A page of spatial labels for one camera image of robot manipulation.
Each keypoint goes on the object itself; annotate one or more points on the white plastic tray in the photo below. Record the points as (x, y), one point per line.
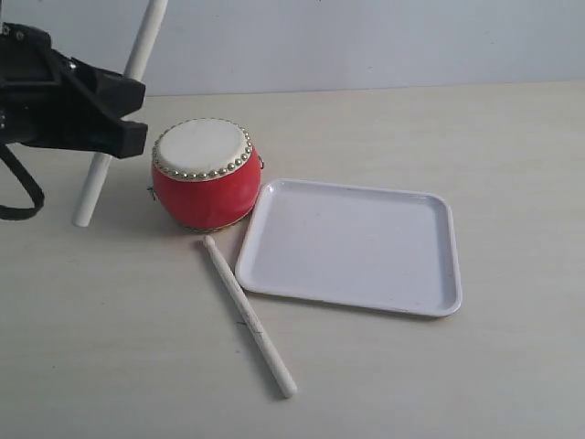
(364, 247)

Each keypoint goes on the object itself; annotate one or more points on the white drumstick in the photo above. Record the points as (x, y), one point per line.
(134, 69)
(266, 347)

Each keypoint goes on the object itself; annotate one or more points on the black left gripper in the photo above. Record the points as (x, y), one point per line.
(49, 100)

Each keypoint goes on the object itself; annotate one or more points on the small red drum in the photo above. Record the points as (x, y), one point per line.
(206, 173)

